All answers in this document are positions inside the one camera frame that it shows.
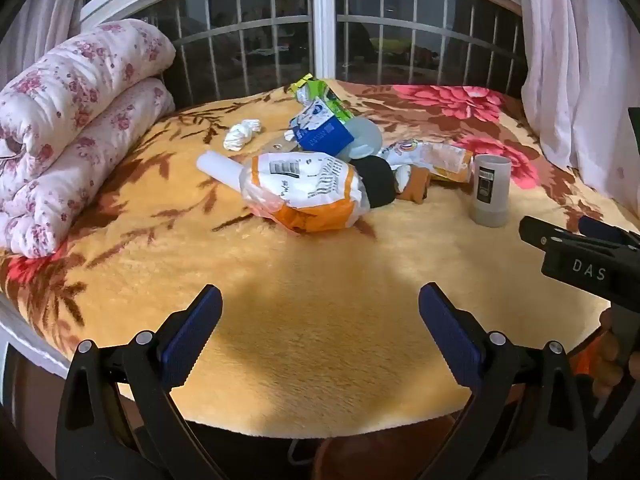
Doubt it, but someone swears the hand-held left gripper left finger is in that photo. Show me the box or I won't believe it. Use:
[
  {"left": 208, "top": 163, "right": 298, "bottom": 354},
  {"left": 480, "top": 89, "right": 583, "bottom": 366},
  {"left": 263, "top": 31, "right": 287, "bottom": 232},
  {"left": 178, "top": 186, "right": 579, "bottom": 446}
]
[{"left": 55, "top": 284, "right": 231, "bottom": 480}]

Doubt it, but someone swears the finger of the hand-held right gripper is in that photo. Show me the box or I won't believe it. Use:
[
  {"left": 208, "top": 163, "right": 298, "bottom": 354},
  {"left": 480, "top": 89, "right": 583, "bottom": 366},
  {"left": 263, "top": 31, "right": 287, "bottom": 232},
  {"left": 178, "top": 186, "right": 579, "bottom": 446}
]
[
  {"left": 518, "top": 215, "right": 583, "bottom": 253},
  {"left": 578, "top": 216, "right": 640, "bottom": 251}
]

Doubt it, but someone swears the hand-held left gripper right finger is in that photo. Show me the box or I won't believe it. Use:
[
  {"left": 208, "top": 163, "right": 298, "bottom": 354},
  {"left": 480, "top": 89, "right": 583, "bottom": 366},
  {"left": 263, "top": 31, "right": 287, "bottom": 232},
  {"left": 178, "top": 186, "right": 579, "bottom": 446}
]
[{"left": 418, "top": 282, "right": 590, "bottom": 480}]

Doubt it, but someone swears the black cloth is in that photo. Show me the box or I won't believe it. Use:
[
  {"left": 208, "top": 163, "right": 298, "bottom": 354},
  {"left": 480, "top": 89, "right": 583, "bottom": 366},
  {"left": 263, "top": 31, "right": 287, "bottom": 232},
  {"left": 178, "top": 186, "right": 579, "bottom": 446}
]
[{"left": 356, "top": 156, "right": 399, "bottom": 209}]

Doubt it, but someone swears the white foam tube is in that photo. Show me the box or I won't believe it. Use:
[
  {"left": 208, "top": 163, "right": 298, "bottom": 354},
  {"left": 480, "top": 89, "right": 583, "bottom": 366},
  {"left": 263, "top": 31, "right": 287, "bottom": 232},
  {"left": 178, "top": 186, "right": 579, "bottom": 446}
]
[{"left": 196, "top": 150, "right": 251, "bottom": 193}]

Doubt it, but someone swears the person's right hand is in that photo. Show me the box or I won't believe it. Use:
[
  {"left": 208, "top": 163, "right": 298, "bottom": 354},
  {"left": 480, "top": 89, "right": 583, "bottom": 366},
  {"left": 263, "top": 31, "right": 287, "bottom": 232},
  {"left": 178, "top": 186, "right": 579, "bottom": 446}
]
[{"left": 591, "top": 308, "right": 623, "bottom": 401}]

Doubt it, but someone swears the grey cylindrical cup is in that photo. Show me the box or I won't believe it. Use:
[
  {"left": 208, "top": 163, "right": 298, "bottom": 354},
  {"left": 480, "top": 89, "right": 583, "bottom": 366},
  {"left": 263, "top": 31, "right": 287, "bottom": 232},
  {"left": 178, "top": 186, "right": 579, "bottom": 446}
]
[{"left": 468, "top": 154, "right": 513, "bottom": 227}]

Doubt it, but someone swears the yellow floral blanket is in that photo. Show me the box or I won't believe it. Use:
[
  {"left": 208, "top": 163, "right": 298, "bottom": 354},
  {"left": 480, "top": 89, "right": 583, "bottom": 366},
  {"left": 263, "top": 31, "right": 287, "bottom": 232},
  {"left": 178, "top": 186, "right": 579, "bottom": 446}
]
[{"left": 0, "top": 79, "right": 640, "bottom": 439}]

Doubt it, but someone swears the yellow snack wrapper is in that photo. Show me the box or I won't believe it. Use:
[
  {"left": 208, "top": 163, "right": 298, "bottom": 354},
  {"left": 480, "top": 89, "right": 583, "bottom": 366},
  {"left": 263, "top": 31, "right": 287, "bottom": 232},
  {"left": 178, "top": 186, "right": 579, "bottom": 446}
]
[{"left": 377, "top": 140, "right": 475, "bottom": 184}]

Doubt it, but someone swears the orange brown cloth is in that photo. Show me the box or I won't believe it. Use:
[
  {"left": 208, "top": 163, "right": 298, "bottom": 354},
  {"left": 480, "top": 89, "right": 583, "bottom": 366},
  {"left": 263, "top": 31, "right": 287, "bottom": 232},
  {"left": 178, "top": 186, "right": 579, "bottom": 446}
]
[{"left": 395, "top": 165, "right": 431, "bottom": 205}]

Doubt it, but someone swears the white mattress edge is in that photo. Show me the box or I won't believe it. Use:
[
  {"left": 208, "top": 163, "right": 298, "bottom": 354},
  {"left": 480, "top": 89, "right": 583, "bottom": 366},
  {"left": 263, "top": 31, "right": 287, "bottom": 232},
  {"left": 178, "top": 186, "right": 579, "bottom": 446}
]
[{"left": 0, "top": 292, "right": 72, "bottom": 377}]

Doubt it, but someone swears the pale pink curtain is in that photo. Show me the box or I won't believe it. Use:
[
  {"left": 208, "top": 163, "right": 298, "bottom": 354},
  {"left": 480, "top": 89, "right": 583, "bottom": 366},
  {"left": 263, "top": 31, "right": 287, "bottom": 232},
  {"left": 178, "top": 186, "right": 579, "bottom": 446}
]
[
  {"left": 515, "top": 0, "right": 640, "bottom": 207},
  {"left": 0, "top": 0, "right": 90, "bottom": 92}
]

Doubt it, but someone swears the orange white snack bag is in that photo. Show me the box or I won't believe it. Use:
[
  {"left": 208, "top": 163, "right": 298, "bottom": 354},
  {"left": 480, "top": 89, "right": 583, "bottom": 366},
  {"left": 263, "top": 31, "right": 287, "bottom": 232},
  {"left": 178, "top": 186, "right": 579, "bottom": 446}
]
[{"left": 240, "top": 152, "right": 371, "bottom": 234}]

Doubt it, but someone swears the translucent plastic lid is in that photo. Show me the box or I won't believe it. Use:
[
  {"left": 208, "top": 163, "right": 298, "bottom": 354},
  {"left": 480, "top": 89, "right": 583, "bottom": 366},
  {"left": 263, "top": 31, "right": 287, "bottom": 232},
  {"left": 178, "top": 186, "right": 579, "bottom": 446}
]
[{"left": 344, "top": 117, "right": 384, "bottom": 161}]

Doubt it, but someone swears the blue white carton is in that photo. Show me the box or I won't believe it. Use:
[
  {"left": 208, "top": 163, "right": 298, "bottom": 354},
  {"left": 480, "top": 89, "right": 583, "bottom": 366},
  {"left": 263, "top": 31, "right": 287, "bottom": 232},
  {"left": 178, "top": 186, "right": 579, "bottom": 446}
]
[{"left": 290, "top": 101, "right": 353, "bottom": 154}]

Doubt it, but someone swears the green snack packet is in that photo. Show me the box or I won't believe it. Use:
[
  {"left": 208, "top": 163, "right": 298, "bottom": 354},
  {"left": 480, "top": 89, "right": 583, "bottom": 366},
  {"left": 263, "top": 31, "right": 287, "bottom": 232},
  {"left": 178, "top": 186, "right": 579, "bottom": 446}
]
[{"left": 288, "top": 74, "right": 354, "bottom": 124}]

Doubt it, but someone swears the pink floral folded quilt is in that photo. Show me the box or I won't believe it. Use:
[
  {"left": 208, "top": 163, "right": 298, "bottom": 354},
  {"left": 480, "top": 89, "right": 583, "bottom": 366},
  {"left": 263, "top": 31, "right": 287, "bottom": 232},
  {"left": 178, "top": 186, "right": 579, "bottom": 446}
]
[{"left": 0, "top": 18, "right": 177, "bottom": 260}]

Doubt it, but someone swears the white barred window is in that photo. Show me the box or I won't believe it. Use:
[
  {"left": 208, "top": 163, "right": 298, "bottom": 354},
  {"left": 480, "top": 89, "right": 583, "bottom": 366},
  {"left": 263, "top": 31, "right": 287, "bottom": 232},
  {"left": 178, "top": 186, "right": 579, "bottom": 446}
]
[{"left": 80, "top": 0, "right": 532, "bottom": 111}]

